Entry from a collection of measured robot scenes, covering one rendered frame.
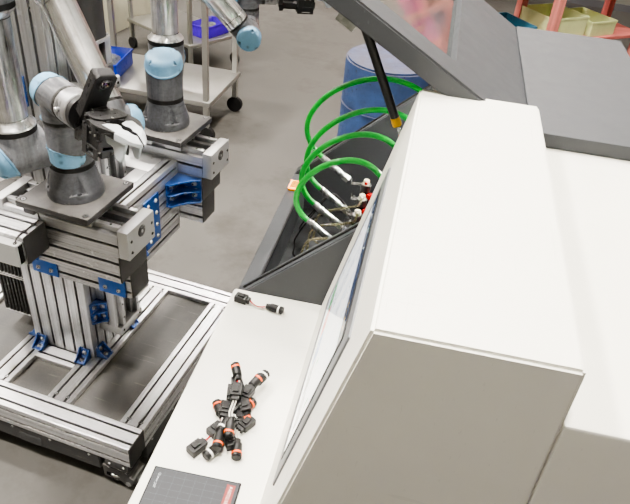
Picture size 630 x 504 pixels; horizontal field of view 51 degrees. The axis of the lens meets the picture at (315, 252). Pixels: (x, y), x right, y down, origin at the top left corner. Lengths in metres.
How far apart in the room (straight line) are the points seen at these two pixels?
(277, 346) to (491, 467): 0.76
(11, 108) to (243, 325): 0.73
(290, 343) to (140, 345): 1.21
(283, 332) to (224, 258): 1.89
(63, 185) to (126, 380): 0.90
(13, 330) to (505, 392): 2.27
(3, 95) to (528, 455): 1.35
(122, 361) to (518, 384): 1.99
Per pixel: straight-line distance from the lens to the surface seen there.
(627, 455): 0.82
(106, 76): 1.31
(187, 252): 3.43
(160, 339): 2.64
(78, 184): 1.86
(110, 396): 2.46
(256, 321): 1.55
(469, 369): 0.72
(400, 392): 0.75
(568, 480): 0.85
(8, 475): 2.60
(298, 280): 1.58
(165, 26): 2.28
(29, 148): 1.76
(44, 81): 1.48
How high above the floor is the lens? 2.01
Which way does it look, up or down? 36 degrees down
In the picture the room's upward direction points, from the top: 6 degrees clockwise
